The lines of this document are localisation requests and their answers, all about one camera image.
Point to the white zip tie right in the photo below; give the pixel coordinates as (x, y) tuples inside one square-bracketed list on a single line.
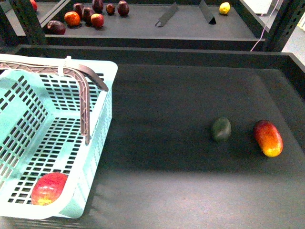
[(62, 65)]

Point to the black perforated shelf post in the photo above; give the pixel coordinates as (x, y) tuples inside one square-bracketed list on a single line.
[(29, 21)]

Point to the orange red fruit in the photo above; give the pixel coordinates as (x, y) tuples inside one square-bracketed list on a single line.
[(72, 19)]

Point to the dark maroon fruit right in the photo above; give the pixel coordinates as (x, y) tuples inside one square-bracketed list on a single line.
[(123, 8)]

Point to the red apple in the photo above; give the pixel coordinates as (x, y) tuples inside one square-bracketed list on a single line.
[(48, 188), (97, 20)]

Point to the light blue plastic basket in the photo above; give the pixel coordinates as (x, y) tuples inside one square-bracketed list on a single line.
[(40, 133)]

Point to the black shelf divider left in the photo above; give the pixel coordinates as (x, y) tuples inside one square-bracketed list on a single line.
[(167, 15)]

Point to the red yellow mango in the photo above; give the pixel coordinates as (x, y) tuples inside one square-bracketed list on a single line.
[(268, 138)]

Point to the black shelf divider right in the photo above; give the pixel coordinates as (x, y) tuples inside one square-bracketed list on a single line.
[(207, 13)]

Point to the dark maroon fruit back left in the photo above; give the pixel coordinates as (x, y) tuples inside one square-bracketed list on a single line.
[(78, 8)]

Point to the yellow lemon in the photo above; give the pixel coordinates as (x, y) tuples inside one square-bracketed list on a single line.
[(224, 8)]

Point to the small dark red fruit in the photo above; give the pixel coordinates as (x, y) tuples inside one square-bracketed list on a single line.
[(110, 9)]

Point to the black shelf divider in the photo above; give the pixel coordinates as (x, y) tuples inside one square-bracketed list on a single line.
[(167, 15), (207, 13)]

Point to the dark maroon fruit centre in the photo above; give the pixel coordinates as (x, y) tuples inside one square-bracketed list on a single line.
[(87, 12)]

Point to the mauve basket handle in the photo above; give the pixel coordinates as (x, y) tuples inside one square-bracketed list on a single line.
[(79, 73)]

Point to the dark red fruit front left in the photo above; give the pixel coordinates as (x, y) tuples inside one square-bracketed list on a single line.
[(56, 27)]

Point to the red apple on shelf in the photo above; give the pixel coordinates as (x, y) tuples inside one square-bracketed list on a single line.
[(97, 20)]

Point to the red apple left shelf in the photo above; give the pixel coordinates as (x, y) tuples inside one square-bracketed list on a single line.
[(34, 5)]

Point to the dark maroon fruit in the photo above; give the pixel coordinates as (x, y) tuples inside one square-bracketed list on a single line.
[(78, 8), (97, 6), (123, 8), (87, 12)]

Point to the dark green avocado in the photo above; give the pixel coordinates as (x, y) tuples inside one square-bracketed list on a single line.
[(221, 129)]

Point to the dark maroon fruit back top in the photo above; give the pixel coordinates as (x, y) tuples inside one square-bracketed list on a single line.
[(97, 6)]

